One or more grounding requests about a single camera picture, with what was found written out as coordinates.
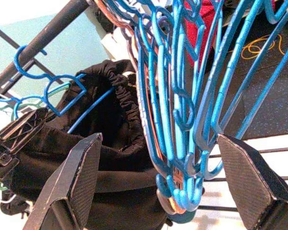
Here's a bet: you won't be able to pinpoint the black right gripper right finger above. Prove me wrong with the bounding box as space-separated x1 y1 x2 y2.
217 133 288 230

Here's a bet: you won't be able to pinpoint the orange plastic hanger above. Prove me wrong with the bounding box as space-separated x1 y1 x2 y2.
96 0 187 215

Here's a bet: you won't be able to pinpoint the orange cable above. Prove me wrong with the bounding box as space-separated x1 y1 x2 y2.
241 33 288 62

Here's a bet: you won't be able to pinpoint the black elastic waist trousers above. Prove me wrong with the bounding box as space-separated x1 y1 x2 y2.
0 59 170 230

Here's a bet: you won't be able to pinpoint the black metal clothes rack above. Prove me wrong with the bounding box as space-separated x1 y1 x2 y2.
0 0 288 211

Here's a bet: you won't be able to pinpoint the black speckled floor mat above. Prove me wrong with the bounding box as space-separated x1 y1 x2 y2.
220 9 288 141

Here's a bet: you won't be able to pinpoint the red garment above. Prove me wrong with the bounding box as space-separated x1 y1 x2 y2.
182 0 223 69

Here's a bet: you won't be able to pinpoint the teal plastic hanger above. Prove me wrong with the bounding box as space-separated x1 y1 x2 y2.
11 81 71 120

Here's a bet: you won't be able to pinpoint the black plastic clip hanger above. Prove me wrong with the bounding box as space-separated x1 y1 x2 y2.
0 107 50 180

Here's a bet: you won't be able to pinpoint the white table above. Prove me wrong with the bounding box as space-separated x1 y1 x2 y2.
99 4 137 60

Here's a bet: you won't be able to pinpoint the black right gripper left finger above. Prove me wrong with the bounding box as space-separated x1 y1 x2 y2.
24 133 103 230

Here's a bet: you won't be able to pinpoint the grey blue plastic hanger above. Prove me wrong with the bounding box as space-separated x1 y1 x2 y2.
189 0 262 180

